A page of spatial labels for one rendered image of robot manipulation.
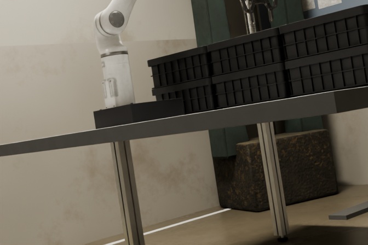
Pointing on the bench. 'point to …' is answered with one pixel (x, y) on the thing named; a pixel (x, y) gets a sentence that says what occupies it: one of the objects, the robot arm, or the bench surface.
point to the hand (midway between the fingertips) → (262, 18)
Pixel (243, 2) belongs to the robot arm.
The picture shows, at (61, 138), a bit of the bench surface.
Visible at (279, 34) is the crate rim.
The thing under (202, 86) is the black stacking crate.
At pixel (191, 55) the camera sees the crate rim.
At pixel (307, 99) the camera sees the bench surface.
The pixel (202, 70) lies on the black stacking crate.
